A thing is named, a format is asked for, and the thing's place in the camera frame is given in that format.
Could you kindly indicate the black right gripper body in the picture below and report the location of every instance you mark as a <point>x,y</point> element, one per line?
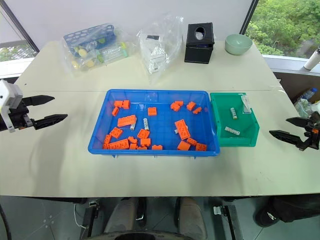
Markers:
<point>313,135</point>

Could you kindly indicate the black window frame bar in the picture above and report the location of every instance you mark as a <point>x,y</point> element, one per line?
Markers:
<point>18,25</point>
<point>248,16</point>

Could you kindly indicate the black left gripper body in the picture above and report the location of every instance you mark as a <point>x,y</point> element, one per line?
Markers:
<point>19,116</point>

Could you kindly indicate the clear plastic label holder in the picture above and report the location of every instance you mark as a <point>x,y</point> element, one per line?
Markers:
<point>246,103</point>

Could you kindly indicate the blue plastic tray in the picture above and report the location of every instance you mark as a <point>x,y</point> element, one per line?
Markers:
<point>162,125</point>

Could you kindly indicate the white bottle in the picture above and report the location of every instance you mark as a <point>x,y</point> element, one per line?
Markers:
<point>311,60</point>

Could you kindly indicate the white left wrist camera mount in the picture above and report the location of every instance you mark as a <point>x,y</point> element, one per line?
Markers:
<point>8,96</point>

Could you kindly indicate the small orange block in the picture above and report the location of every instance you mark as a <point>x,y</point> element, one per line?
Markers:
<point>115,111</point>
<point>118,103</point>
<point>157,147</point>
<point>132,140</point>
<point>133,146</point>
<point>183,145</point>
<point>145,142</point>
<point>152,111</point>
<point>191,106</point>
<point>142,148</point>
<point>176,106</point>
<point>201,147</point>
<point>107,141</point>
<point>192,141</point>
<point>126,104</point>
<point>197,110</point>

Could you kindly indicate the clear bag with tubes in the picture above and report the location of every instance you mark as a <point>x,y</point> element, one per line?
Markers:
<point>75,62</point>

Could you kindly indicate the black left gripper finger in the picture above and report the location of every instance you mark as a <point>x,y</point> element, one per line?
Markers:
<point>48,120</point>
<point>40,100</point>

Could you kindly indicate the blue test tube rack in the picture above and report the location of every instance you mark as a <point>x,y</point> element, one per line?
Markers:
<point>87,33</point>

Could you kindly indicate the water bottle with blue cap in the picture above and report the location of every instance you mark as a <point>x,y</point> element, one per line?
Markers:
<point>308,93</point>

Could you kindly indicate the orange plastic square brick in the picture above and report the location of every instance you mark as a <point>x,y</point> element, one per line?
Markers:
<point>116,132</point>
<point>143,134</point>

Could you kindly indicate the black tissue box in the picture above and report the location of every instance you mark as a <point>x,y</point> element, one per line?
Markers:
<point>198,50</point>

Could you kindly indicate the clear bag with papers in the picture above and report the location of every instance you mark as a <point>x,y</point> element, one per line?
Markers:
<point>172,37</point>

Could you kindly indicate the green plastic bin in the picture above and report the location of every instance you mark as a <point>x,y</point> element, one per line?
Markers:
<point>225,117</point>

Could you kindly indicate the crumpled clear plastic bag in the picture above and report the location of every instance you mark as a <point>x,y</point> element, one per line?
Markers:
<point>303,106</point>

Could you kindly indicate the black shoe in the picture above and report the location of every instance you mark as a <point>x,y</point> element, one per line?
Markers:
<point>287,210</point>

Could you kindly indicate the pale green bowl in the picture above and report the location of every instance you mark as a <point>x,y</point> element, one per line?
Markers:
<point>238,45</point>

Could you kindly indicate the dark rounded robot base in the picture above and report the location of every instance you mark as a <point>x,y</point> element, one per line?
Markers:
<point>150,236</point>

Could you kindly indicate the black table leg frame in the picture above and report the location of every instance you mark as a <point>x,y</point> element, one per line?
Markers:
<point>91,217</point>
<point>230,220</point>

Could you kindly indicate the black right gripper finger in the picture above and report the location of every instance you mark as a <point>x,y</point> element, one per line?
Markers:
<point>300,122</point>
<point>287,137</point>

